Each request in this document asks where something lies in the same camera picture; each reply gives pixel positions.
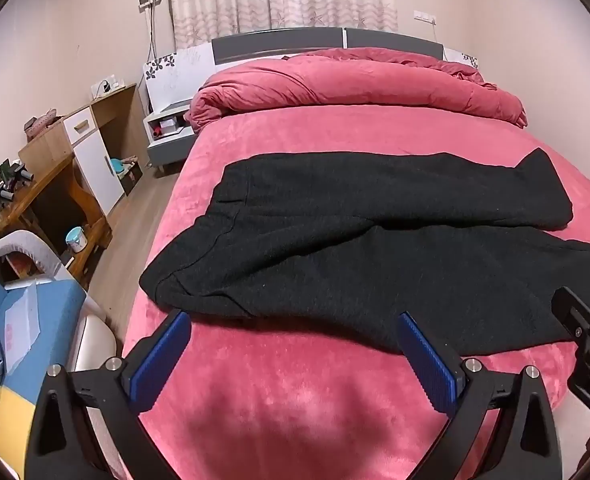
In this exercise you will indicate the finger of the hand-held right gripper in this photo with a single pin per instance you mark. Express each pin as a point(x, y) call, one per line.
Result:
point(577, 315)

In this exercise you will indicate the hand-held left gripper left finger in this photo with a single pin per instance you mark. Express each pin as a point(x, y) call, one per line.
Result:
point(160, 360)

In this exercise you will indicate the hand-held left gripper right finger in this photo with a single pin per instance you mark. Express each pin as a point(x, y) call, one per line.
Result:
point(427, 360)

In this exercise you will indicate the black pants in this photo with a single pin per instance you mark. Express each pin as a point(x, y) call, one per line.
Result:
point(350, 240)

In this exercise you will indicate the white chair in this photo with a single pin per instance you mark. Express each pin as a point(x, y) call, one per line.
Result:
point(92, 340)

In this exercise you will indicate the blue cushion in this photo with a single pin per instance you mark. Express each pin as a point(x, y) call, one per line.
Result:
point(57, 305)

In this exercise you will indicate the pink bed sheet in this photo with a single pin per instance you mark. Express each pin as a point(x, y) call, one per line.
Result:
point(300, 410)

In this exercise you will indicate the clear plastic bag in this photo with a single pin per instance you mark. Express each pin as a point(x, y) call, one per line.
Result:
point(22, 317)

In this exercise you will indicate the white teal cup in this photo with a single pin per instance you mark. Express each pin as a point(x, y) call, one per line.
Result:
point(76, 240)

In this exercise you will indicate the yellow cloth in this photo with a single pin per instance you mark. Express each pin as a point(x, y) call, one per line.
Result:
point(10, 410)

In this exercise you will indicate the blue bowl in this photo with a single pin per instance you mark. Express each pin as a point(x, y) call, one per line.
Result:
point(116, 165)

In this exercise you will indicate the wooden desk cabinet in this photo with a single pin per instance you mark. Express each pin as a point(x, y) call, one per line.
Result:
point(92, 165)

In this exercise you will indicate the white grey nightstand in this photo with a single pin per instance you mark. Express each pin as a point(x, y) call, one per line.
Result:
point(167, 150)

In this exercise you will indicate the black devices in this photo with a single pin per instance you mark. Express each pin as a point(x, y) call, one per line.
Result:
point(7, 180)

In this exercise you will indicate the pink bag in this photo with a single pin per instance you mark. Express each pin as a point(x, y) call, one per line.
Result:
point(42, 124)

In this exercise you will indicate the red duvet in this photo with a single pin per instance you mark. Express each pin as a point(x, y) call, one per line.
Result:
point(355, 80)

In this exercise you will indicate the white wall socket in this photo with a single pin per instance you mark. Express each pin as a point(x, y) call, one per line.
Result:
point(424, 15)

